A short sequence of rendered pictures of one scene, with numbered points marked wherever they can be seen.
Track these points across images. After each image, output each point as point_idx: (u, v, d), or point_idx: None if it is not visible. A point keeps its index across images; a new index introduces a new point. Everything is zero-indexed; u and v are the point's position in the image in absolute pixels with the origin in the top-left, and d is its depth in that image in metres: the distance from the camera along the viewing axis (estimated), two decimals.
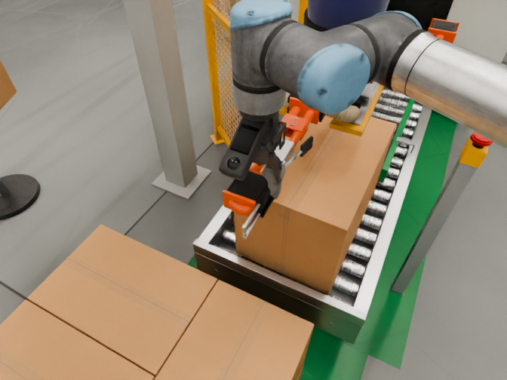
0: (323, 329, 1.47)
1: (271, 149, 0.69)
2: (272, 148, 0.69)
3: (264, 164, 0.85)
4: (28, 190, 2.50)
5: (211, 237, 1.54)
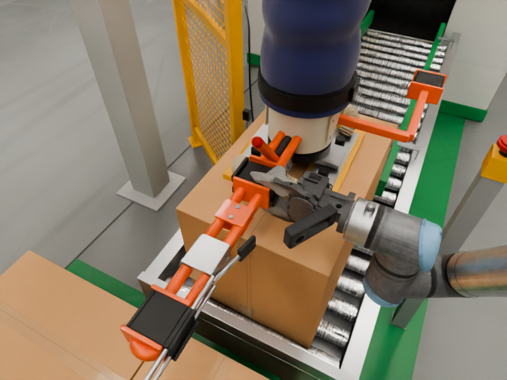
0: None
1: None
2: None
3: (188, 276, 0.65)
4: None
5: (162, 268, 1.21)
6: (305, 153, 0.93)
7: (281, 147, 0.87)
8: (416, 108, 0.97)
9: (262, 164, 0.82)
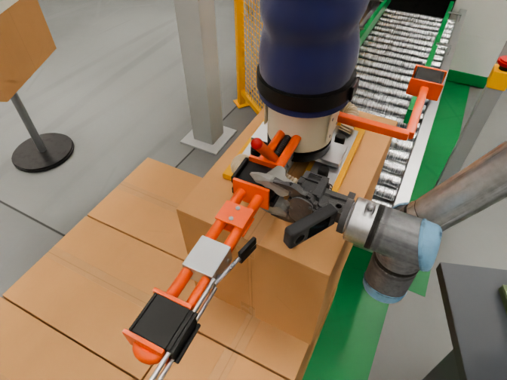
0: (358, 247, 1.59)
1: None
2: None
3: (189, 278, 0.65)
4: (62, 146, 2.62)
5: None
6: (305, 151, 0.93)
7: (281, 146, 0.87)
8: (416, 105, 0.97)
9: (262, 165, 0.82)
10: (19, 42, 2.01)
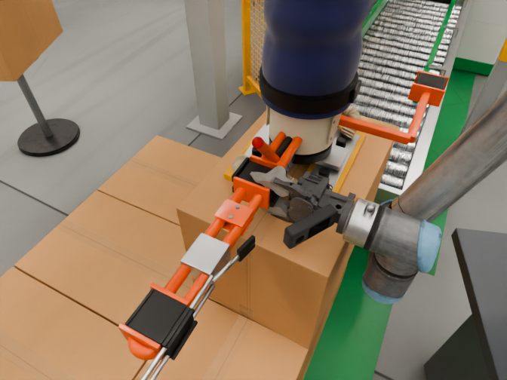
0: None
1: None
2: None
3: (187, 275, 0.65)
4: (69, 131, 2.61)
5: None
6: (306, 154, 0.93)
7: (282, 147, 0.87)
8: (417, 110, 0.97)
9: (262, 165, 0.82)
10: (26, 22, 2.01)
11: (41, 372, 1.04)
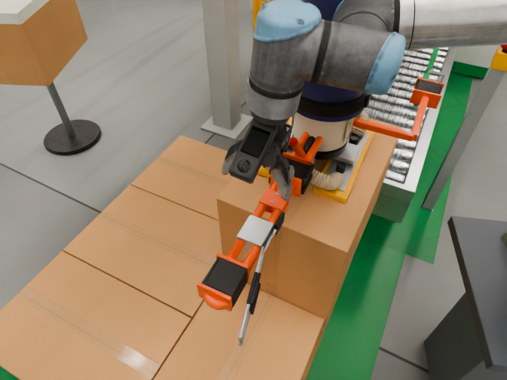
0: (374, 214, 1.76)
1: (279, 153, 0.69)
2: (280, 151, 0.69)
3: (242, 247, 0.82)
4: (91, 131, 2.79)
5: None
6: (327, 150, 1.11)
7: (307, 145, 1.05)
8: (418, 112, 1.15)
9: (293, 160, 0.99)
10: (58, 32, 2.18)
11: (96, 338, 1.22)
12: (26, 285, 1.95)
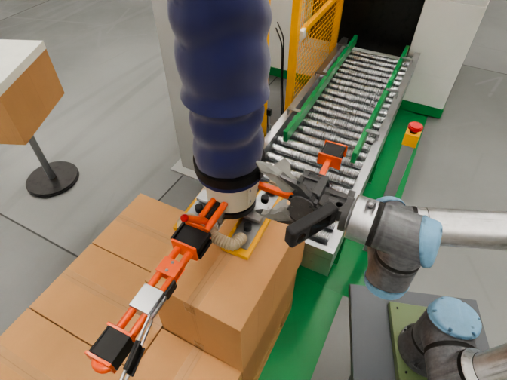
0: (305, 267, 2.01)
1: None
2: None
3: (133, 314, 0.96)
4: (69, 173, 3.04)
5: None
6: (233, 212, 1.24)
7: (211, 211, 1.18)
8: None
9: (194, 228, 1.13)
10: (35, 94, 2.44)
11: None
12: (4, 325, 2.21)
